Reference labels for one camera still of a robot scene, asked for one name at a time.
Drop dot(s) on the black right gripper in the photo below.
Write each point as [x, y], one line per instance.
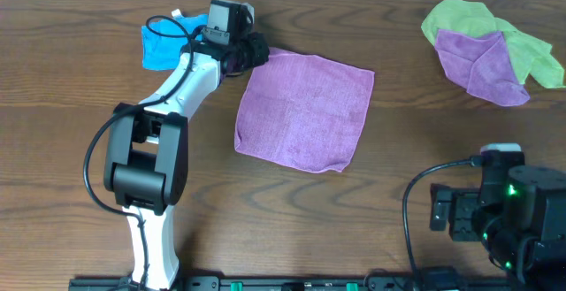
[462, 211]

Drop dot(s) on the blue folded cloth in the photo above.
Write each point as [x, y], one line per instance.
[162, 46]

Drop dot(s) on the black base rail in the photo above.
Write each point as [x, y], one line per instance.
[434, 278]

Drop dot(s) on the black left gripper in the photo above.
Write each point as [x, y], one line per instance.
[257, 50]

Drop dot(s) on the purple cloth with white tag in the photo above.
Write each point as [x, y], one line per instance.
[303, 111]

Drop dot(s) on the purple crumpled cloth on green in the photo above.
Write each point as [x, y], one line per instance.
[481, 66]

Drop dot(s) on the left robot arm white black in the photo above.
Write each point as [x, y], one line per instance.
[146, 162]

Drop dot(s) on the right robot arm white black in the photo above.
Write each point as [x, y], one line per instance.
[518, 215]

